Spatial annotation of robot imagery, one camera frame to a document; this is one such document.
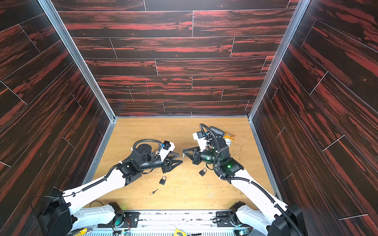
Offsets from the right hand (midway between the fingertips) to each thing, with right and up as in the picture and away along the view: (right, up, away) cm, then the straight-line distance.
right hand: (185, 149), depth 71 cm
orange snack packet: (+30, +6, +34) cm, 45 cm away
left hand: (-3, -5, 0) cm, 5 cm away
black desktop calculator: (+22, +7, +32) cm, 40 cm away
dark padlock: (+10, -17, +19) cm, 28 cm away
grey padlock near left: (-14, -21, +15) cm, 30 cm away
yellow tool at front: (-3, -40, -2) cm, 40 cm away
